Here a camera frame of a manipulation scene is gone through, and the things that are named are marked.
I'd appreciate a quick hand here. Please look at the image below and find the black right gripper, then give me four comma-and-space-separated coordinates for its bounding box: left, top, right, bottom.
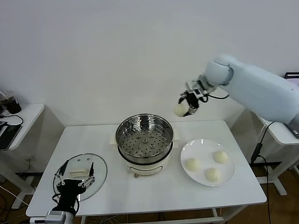
178, 87, 209, 117

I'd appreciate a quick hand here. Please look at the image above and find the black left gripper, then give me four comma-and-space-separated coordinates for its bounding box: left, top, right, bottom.
54, 160, 96, 215

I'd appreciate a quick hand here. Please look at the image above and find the white steamed baozi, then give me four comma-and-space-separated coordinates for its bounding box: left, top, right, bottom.
173, 103, 189, 118
213, 150, 229, 165
205, 167, 221, 182
185, 158, 202, 172

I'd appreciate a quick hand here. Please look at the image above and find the glass lid with cream handle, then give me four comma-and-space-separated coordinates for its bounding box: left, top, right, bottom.
53, 153, 108, 203

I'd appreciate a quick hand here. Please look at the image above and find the stainless steel steamer basket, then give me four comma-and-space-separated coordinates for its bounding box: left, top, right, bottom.
109, 113, 182, 164

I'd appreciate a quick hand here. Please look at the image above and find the white round plate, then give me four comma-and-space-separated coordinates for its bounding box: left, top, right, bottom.
180, 139, 236, 187

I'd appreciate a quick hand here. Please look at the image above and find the cream electric cooking pot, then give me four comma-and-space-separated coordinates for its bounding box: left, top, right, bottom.
111, 140, 179, 179

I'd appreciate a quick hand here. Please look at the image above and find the white side table with cup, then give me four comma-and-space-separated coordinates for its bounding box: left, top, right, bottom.
0, 103, 45, 210

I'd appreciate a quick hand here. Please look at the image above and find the black flat tablet device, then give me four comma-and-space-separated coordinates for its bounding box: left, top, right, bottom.
0, 125, 23, 150

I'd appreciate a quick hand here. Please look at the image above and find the plastic cup of dark coffee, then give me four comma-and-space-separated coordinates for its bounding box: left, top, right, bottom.
0, 90, 22, 115

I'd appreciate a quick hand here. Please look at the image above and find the white side table with laptop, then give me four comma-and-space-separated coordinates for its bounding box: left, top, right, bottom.
260, 116, 299, 196

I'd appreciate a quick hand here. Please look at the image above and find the grey open laptop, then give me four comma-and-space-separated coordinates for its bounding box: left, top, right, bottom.
284, 72, 299, 138

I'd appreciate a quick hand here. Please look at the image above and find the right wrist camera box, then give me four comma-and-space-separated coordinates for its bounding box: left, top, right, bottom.
185, 80, 202, 91

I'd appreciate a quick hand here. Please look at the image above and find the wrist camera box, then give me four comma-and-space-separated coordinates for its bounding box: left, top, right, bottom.
185, 80, 202, 91
45, 210, 67, 224

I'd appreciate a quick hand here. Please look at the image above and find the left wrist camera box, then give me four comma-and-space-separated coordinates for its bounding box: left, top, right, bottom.
45, 210, 67, 224

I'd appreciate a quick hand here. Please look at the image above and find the white floor cable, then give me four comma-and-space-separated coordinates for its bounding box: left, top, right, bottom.
0, 185, 30, 207

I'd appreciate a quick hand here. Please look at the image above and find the thin black looped cable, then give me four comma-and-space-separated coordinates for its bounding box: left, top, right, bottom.
0, 114, 25, 127

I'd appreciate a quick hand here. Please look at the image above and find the white flat strap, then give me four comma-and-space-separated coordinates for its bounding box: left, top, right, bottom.
255, 123, 269, 143

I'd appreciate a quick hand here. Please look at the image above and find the black cable with adapter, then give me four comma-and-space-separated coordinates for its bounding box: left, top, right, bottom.
251, 120, 278, 224

